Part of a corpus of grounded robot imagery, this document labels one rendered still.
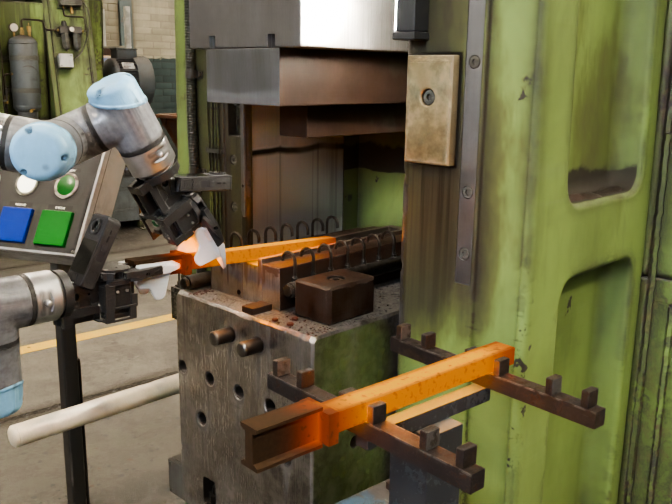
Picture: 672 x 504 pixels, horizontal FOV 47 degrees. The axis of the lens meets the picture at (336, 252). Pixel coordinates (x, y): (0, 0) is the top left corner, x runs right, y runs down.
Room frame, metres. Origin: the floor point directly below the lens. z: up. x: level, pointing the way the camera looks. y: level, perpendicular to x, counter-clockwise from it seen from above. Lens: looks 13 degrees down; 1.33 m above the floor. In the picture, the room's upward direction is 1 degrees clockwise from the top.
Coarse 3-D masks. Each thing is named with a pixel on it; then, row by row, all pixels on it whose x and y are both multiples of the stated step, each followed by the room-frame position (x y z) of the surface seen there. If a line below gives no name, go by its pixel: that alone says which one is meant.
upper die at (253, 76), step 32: (224, 64) 1.41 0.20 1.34; (256, 64) 1.35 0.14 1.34; (288, 64) 1.32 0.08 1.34; (320, 64) 1.37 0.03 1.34; (352, 64) 1.43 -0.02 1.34; (384, 64) 1.50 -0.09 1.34; (224, 96) 1.41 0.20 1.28; (256, 96) 1.35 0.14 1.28; (288, 96) 1.32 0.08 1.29; (320, 96) 1.37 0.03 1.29; (352, 96) 1.43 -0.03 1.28; (384, 96) 1.50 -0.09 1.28
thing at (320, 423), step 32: (480, 352) 0.90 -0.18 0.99; (512, 352) 0.92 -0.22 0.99; (384, 384) 0.80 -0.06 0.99; (416, 384) 0.80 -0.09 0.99; (448, 384) 0.84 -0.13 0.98; (256, 416) 0.69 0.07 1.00; (288, 416) 0.69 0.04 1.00; (320, 416) 0.71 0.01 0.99; (352, 416) 0.74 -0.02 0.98; (256, 448) 0.66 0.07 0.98; (288, 448) 0.69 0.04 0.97
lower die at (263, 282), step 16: (384, 240) 1.55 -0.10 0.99; (400, 240) 1.55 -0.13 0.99; (272, 256) 1.36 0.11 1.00; (288, 256) 1.39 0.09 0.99; (304, 256) 1.40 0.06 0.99; (320, 256) 1.40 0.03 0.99; (336, 256) 1.41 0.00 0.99; (352, 256) 1.44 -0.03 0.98; (368, 256) 1.47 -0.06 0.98; (384, 256) 1.51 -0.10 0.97; (224, 272) 1.41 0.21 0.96; (240, 272) 1.38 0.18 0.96; (256, 272) 1.35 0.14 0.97; (272, 272) 1.32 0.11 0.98; (288, 272) 1.32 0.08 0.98; (304, 272) 1.35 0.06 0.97; (320, 272) 1.38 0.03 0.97; (224, 288) 1.41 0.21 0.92; (240, 288) 1.38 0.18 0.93; (256, 288) 1.35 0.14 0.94; (272, 288) 1.32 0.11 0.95; (272, 304) 1.32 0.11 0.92; (288, 304) 1.32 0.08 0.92
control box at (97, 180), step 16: (96, 160) 1.61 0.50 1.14; (112, 160) 1.63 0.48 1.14; (0, 176) 1.66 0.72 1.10; (16, 176) 1.65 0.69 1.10; (80, 176) 1.60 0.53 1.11; (96, 176) 1.59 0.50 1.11; (112, 176) 1.63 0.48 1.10; (0, 192) 1.64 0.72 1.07; (16, 192) 1.62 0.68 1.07; (32, 192) 1.61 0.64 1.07; (48, 192) 1.60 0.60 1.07; (80, 192) 1.58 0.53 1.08; (96, 192) 1.58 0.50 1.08; (112, 192) 1.63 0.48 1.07; (0, 208) 1.61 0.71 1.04; (32, 208) 1.59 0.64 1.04; (48, 208) 1.58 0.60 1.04; (64, 208) 1.57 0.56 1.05; (80, 208) 1.56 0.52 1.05; (96, 208) 1.57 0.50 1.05; (112, 208) 1.63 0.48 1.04; (32, 224) 1.57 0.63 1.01; (80, 224) 1.54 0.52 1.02; (32, 240) 1.55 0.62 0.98; (80, 240) 1.52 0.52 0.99; (0, 256) 1.64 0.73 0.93; (16, 256) 1.60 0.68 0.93; (32, 256) 1.57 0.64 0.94; (48, 256) 1.54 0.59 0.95; (64, 256) 1.52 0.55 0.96
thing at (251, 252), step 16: (288, 240) 1.44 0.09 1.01; (304, 240) 1.45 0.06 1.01; (320, 240) 1.46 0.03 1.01; (144, 256) 1.21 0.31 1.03; (160, 256) 1.22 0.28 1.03; (176, 256) 1.23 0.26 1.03; (192, 256) 1.25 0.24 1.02; (240, 256) 1.32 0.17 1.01; (256, 256) 1.35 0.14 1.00; (176, 272) 1.23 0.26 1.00
